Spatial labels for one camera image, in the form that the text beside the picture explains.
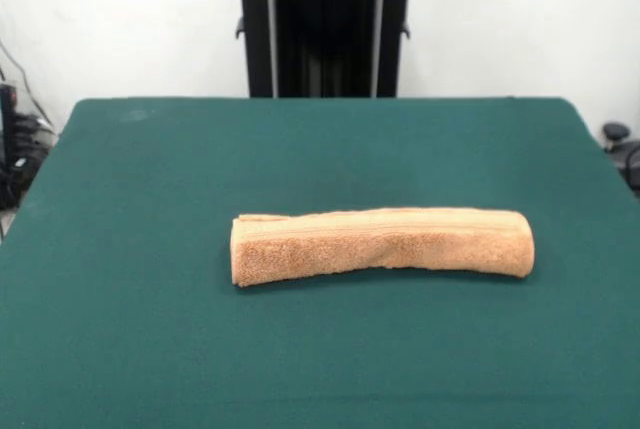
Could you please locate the dark green table cloth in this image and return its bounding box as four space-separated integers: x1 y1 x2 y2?
0 96 640 429

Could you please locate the orange terry towel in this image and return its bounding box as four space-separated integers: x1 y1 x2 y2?
229 206 536 290

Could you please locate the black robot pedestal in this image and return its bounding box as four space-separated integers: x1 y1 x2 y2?
219 0 431 99

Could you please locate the grey cable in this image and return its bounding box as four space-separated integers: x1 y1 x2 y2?
0 41 54 125

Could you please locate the black equipment stack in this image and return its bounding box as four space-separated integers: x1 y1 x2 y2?
0 81 57 211

